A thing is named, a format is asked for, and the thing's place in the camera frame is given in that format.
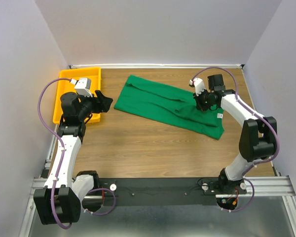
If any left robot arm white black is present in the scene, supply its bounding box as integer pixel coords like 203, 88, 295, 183
34, 90, 113, 229

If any aluminium left side rail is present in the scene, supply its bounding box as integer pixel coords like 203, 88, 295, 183
39, 134, 57, 179

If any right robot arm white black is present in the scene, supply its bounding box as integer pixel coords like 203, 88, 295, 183
189, 74, 279, 194

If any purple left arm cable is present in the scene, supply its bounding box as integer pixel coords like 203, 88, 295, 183
37, 78, 116, 230

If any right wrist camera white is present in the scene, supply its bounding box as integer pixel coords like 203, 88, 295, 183
189, 78, 206, 96

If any white aluminium back rail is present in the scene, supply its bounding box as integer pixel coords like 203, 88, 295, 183
69, 63, 243, 69

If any green t-shirt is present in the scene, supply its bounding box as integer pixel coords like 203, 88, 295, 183
114, 76, 224, 140

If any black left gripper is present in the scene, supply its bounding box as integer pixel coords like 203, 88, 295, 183
77, 89, 113, 120

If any yellow plastic tray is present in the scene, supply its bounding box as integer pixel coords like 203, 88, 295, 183
52, 67, 102, 125

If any aluminium front frame rail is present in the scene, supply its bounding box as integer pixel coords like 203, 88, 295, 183
20, 176, 296, 237

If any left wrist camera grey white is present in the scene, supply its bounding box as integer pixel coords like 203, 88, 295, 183
70, 78, 93, 97

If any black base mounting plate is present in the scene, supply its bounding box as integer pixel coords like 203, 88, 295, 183
88, 176, 247, 213

